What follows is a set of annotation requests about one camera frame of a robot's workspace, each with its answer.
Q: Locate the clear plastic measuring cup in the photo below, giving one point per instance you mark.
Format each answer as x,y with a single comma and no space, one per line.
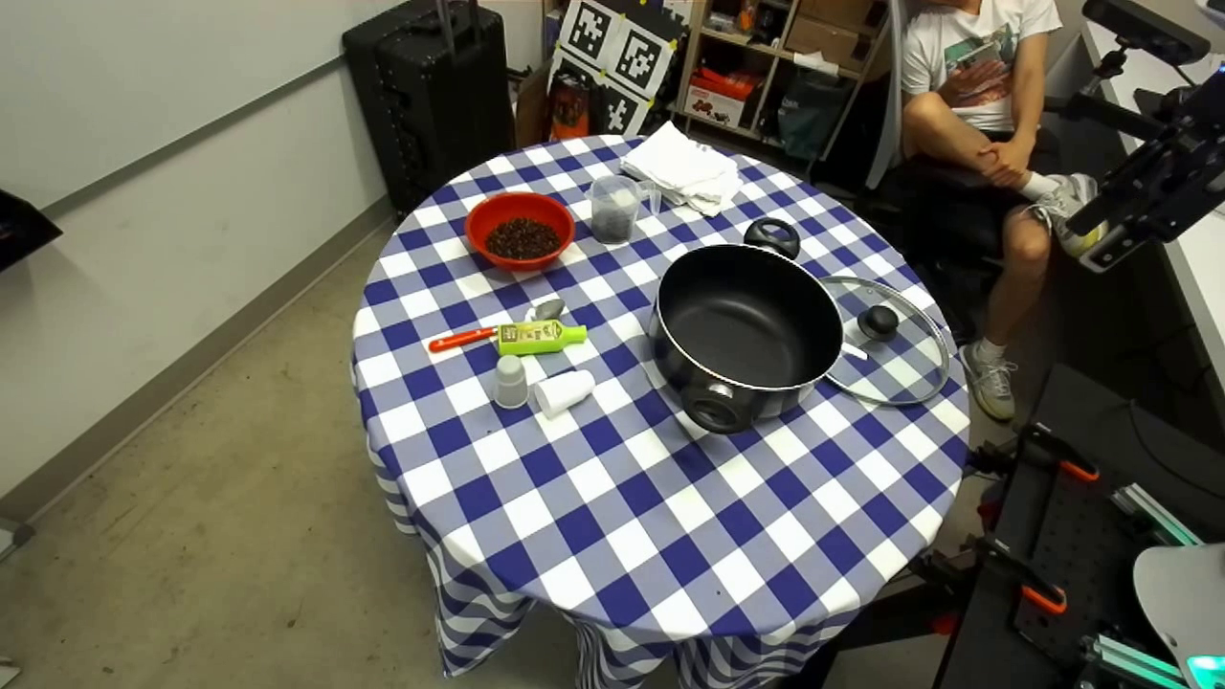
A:
615,214

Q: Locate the person in white t-shirt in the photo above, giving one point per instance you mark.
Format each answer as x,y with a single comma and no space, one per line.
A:
968,64

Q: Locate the blue white checkered tablecloth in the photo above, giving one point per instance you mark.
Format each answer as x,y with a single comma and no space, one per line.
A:
635,511

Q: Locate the small white bottle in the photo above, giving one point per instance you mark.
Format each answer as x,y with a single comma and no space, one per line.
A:
510,386

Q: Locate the black object at wall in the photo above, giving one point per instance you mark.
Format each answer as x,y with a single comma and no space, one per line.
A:
25,230

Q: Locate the glass lid with black knob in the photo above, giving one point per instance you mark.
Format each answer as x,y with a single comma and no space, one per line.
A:
880,318

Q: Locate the wooden storage shelf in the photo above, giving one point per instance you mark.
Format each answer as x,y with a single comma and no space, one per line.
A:
788,52

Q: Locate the small white cup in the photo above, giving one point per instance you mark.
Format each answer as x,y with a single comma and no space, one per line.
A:
561,391

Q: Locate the black white calibration board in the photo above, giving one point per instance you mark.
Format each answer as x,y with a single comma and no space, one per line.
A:
619,52

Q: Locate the black speaker case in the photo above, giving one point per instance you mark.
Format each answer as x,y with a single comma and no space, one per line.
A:
433,101

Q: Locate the folded white towels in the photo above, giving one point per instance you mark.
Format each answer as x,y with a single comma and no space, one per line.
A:
684,166

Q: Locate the red box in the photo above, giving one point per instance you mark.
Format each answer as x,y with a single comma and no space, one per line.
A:
726,101

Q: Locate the black cooking pot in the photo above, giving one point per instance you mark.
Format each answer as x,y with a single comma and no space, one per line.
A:
749,318

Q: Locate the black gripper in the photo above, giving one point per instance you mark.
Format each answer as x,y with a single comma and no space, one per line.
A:
1171,166

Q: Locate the grey round disc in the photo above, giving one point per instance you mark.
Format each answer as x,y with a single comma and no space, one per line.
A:
1188,600

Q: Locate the black equipment platform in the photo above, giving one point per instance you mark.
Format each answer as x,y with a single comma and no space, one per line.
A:
1083,559

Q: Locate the red bowl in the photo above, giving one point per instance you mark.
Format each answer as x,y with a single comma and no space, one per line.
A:
478,238

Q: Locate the black camera on mount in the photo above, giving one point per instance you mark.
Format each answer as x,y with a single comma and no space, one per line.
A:
1149,26

